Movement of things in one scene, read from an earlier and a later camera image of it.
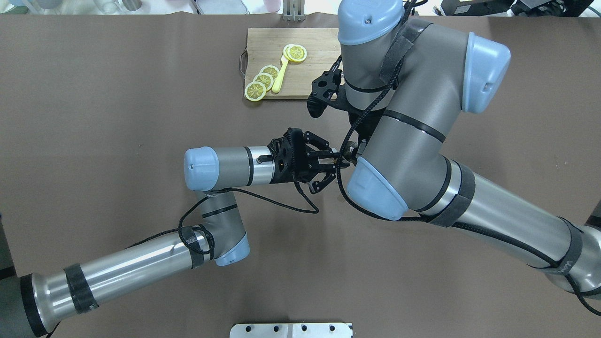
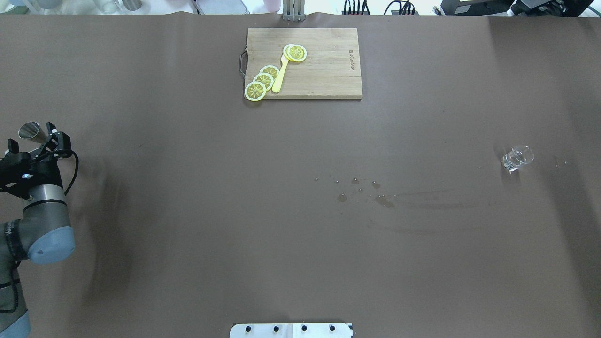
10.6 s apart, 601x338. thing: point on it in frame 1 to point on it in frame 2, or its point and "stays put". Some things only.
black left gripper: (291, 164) to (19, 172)
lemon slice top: (255, 91) stays put
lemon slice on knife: (295, 52) stays put
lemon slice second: (265, 78) stays put
